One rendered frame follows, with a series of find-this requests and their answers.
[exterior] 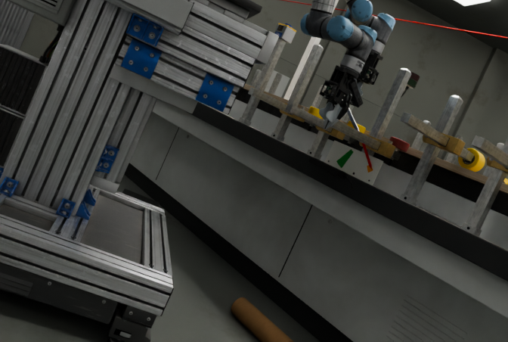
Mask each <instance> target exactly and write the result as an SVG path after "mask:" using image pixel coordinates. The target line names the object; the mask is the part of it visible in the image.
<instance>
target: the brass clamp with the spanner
mask: <svg viewBox="0 0 508 342"><path fill-rule="evenodd" d="M367 136H369V137H371V138H373V139H375V140H377V141H378V142H380V143H381V144H380V146H379V148H378V150H377V149H374V148H372V147H370V146H368V145H365V146H366V148H367V149H369V150H371V151H373V152H375V153H378V154H381V155H383V156H384V157H387V158H389V159H390V158H391V156H392V154H393V152H394V150H395V146H394V145H391V144H389V143H388V142H385V141H382V140H380V139H378V138H374V137H372V136H370V135H367Z"/></svg>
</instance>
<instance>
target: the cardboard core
mask: <svg viewBox="0 0 508 342"><path fill-rule="evenodd" d="M231 313H232V314H233V315H234V316H235V317H236V318H237V319H238V320H239V321H240V322H241V323H242V324H243V325H244V326H246V327H247V328H248V329H249V330H250V331H251V332H252V333H253V334H254V335H255V336H256V337H257V338H258V339H259V340H260V341H261V342H294V341H293V340H291V339H290V338H289V337H288V336H287V335H286V334H284V333H283V332H282V331H281V330H280V329H279V328H278V327H277V326H276V325H275V324H274V323H273V322H272V321H271V320H269V319H268V318H267V317H266V316H265V315H264V314H263V313H261V312H260V311H259V310H258V309H257V308H256V307H255V306H253V305H252V304H251V303H250V302H249V301H248V300H247V299H246V298H245V297H241V298H238V299H237V300H235V301H234V303H233V305H232V307H231Z"/></svg>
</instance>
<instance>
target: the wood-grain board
mask: <svg viewBox="0 0 508 342"><path fill-rule="evenodd" d="M251 87H252V88H255V87H253V86H250V85H247V84H245V86H244V87H243V88H242V89H245V90H248V91H249V90H250V88H251ZM263 93H265V94H266V95H269V96H271V97H272V98H275V99H277V100H278V101H281V102H283V103H287V102H288V100H287V99H284V98H281V97H278V96H276V95H273V94H271V93H268V92H265V91H264V92H263ZM297 107H298V108H300V109H302V107H304V106H302V105H300V104H298V106H297ZM304 108H305V109H304V111H306V112H308V110H309V108H307V107H304ZM364 134H365V135H369V134H370V132H369V131H367V130H365V131H364ZM381 140H382V141H385V142H388V141H389V139H388V138H385V137H382V138H381ZM401 152H403V151H401ZM404 153H406V154H409V155H411V156H413V157H416V158H419V159H420V158H421V157H422V155H423V152H422V151H418V150H417V149H414V148H411V147H409V148H408V149H407V152H404ZM434 165H436V166H439V167H441V168H443V169H446V170H449V171H451V172H453V173H456V174H458V175H461V176H464V177H467V178H468V179H471V180H474V181H476V182H479V183H482V184H483V185H484V184H485V183H486V181H487V179H488V177H487V176H483V175H481V174H479V173H476V172H473V171H471V170H469V169H466V168H463V167H461V166H458V165H456V164H453V163H450V162H447V161H446V160H442V159H440V158H437V157H436V159H435V162H434ZM499 191H502V192H504V193H506V194H508V185H507V184H505V183H503V184H502V185H501V187H500V190H499Z"/></svg>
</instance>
